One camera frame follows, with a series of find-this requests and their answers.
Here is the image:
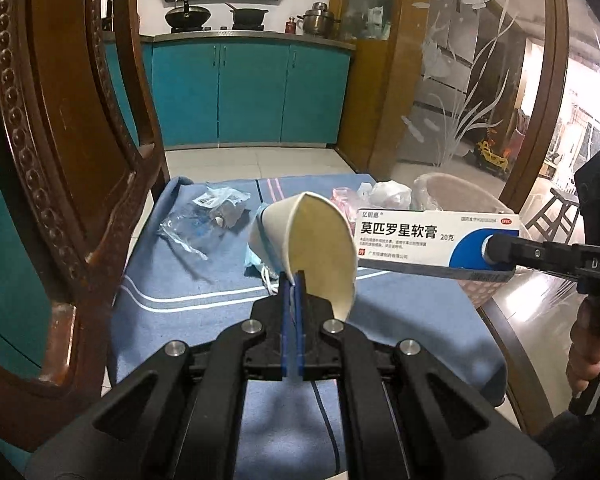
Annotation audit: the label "teal side counter cabinet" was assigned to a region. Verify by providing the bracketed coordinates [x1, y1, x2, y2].
[0, 190, 51, 378]

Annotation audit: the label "blue face mask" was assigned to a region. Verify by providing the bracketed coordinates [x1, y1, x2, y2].
[245, 203, 281, 295]

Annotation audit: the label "clear plastic wrapper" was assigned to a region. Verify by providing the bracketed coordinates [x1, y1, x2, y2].
[158, 186, 251, 261]

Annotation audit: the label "black cooking pot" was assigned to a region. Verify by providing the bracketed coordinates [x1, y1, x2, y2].
[226, 2, 268, 30]

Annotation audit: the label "steel stock pot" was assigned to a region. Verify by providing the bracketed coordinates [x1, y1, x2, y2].
[297, 1, 339, 38]

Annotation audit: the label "white plastic bag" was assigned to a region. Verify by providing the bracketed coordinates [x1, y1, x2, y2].
[357, 180, 411, 210]

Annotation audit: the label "pink plastic waste basket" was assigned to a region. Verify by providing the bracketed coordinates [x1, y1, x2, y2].
[411, 172, 513, 308]

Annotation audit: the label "black wok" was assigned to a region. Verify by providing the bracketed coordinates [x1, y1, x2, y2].
[165, 0, 211, 32]

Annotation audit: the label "white paper cup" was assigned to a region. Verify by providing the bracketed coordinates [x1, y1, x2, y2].
[249, 192, 357, 321]

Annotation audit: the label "carved wooden chair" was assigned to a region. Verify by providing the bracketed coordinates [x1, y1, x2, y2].
[0, 0, 169, 452]

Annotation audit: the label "pink plastic bag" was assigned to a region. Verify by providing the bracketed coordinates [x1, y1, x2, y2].
[331, 188, 365, 223]

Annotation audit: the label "yellow toy truck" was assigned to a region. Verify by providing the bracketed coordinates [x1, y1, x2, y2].
[474, 128, 509, 179]

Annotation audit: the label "etched glass sliding door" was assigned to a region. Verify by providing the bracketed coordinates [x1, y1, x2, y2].
[368, 0, 569, 210]

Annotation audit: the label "small red canister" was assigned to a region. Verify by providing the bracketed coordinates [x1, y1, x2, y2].
[285, 16, 297, 35]

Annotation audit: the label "wooden stool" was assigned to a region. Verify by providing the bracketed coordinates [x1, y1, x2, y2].
[526, 188, 580, 243]

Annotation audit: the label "white blue medicine box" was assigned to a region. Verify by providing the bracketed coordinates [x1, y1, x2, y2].
[354, 208, 521, 283]

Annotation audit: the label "blue striped table cloth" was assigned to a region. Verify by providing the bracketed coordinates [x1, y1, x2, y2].
[108, 174, 507, 479]

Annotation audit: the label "teal kitchen cabinets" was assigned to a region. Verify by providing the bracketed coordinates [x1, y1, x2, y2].
[101, 29, 357, 149]

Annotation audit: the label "person's right hand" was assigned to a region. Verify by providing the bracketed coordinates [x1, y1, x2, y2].
[566, 297, 600, 396]

